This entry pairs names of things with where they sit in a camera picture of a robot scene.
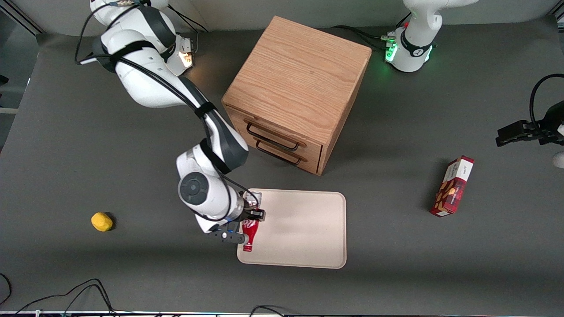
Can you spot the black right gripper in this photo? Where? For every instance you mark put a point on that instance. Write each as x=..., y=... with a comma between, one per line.
x=252, y=213

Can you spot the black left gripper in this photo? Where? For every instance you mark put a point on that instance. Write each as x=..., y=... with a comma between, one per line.
x=543, y=130

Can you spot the red coke bottle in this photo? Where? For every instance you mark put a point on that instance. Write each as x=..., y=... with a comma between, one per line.
x=250, y=233

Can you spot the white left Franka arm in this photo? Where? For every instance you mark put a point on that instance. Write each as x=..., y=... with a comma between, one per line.
x=414, y=44

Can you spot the beige plastic tray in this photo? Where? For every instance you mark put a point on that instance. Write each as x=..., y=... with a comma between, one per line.
x=304, y=229

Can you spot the wooden drawer front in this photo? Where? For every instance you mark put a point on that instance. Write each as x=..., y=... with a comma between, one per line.
x=313, y=165
x=308, y=146

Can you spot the red tartan shortbread box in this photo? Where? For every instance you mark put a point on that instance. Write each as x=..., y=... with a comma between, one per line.
x=451, y=189

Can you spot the wooden drawer cabinet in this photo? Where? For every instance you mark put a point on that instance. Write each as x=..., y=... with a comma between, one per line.
x=299, y=75

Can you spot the yellow lemon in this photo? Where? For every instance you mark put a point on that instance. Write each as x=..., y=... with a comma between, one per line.
x=102, y=222

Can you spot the dark grey table cover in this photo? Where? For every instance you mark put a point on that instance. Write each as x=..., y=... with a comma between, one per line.
x=110, y=273

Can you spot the black right wrist camera bracket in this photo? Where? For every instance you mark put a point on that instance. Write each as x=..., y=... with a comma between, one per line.
x=229, y=237

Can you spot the grey aluminium frame bar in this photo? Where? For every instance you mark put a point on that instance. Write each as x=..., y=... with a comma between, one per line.
x=20, y=21

